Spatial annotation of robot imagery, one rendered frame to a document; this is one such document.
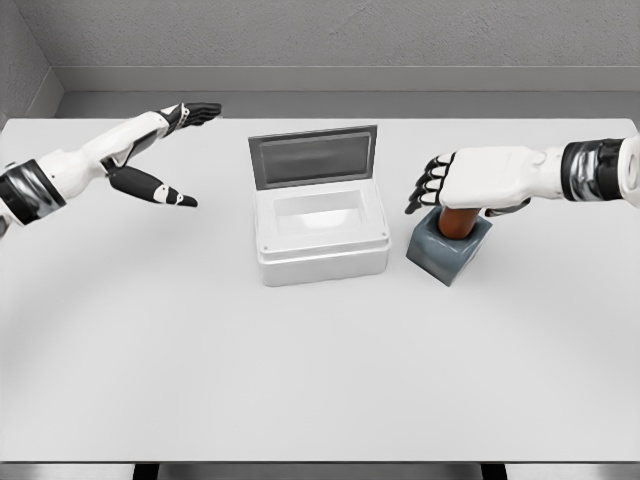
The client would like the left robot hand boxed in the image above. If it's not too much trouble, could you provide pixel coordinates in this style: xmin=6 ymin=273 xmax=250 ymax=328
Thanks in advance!
xmin=73 ymin=102 xmax=223 ymax=208

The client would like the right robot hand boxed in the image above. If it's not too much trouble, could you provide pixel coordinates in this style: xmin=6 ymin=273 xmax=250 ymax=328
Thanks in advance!
xmin=404 ymin=145 xmax=547 ymax=219

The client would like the brown cylinder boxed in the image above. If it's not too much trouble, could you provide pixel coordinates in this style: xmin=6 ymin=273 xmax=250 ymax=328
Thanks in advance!
xmin=436 ymin=204 xmax=483 ymax=241

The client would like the grey-blue square holder block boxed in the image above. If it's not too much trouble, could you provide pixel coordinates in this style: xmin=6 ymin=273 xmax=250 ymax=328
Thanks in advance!
xmin=405 ymin=205 xmax=494 ymax=288

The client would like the grey hinged box lid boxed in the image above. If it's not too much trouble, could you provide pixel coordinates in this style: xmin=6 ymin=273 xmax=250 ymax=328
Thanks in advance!
xmin=247 ymin=124 xmax=379 ymax=192

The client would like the white rectangular box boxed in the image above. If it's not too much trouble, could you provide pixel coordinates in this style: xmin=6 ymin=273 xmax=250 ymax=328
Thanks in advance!
xmin=253 ymin=177 xmax=392 ymax=288

